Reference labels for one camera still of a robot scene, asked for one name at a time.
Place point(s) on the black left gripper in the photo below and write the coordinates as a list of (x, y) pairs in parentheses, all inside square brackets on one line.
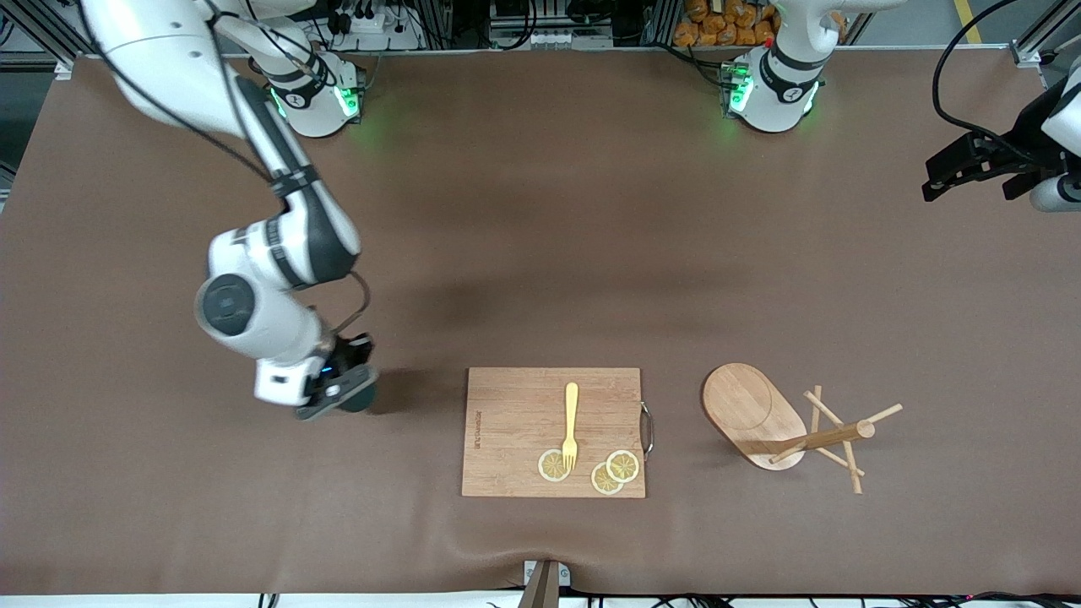
[(1023, 141)]

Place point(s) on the dark green mug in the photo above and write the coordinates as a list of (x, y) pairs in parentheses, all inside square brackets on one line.
[(363, 402)]

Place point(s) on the lemon slice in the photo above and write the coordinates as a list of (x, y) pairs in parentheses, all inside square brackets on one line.
[(625, 464), (551, 467), (603, 481)]

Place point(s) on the bamboo cutting board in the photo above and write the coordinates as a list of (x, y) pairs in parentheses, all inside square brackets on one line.
[(515, 431)]

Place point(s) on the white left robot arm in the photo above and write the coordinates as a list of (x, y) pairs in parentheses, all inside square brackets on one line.
[(785, 93)]

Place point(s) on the wooden mug tree rack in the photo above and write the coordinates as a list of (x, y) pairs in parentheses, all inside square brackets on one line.
[(743, 405)]

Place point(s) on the aluminium frame profile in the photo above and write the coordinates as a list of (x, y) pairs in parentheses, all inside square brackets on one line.
[(38, 25), (1043, 42)]

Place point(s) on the white power strip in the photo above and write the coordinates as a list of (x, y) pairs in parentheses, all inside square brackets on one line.
[(372, 29)]

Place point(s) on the yellow plastic fork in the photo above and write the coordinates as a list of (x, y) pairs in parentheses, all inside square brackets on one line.
[(572, 405)]

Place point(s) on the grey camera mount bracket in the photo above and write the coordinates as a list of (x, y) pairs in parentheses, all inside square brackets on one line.
[(542, 587)]

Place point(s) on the brown table mat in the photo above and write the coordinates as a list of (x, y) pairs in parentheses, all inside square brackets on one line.
[(591, 253)]

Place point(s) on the grey equipment rack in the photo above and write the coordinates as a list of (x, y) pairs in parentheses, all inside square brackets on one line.
[(549, 21)]

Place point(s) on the orange snack bag pile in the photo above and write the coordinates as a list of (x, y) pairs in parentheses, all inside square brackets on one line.
[(718, 25)]

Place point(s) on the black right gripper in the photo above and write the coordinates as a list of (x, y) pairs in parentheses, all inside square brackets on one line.
[(351, 350)]

